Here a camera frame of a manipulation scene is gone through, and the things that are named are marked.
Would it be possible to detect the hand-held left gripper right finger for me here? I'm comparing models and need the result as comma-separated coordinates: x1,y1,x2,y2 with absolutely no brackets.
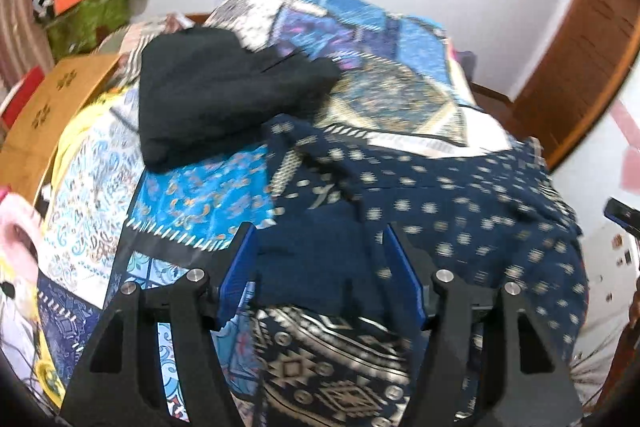
382,222,583,427

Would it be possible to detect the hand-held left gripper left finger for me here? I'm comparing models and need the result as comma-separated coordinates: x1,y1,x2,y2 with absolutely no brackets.
60,222,258,427

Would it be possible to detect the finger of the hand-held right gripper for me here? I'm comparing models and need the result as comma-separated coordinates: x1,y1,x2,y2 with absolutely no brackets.
603,198,640,238

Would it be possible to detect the navy patterned hooded jacket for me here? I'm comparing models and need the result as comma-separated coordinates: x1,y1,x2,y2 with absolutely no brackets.
250,114,591,427

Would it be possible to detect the pink heart sticker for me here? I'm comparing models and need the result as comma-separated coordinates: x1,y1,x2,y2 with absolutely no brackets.
612,99,640,190

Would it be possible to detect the white refrigerator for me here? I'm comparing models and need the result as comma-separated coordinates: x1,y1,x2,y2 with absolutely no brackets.
565,217,640,358

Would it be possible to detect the patchwork bedspread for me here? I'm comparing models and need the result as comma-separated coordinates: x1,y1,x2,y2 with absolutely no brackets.
30,0,526,427

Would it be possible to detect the wooden door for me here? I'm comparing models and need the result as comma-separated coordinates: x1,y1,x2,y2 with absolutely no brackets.
510,0,640,168

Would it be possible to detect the black garment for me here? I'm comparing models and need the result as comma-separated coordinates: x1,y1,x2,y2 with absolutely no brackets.
137,27,343,172

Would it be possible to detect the yellow cloth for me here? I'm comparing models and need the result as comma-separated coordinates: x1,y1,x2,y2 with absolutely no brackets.
52,117,106,178

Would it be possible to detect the pink and white soft object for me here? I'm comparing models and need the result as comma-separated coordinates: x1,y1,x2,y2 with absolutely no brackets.
0,189,43,323

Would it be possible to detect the wooden lap desk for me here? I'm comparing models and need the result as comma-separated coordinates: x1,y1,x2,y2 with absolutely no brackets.
0,53,126,202

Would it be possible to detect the striped cloth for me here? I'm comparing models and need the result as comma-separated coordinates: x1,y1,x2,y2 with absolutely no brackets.
120,12,196,42

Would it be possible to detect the red box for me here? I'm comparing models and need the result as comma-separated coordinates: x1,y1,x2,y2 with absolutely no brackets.
0,66,46,128

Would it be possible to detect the green patterned box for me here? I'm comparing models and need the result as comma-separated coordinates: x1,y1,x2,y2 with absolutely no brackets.
45,0,136,60

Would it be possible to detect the striped brown curtain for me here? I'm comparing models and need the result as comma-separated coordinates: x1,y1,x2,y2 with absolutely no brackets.
0,0,56,82

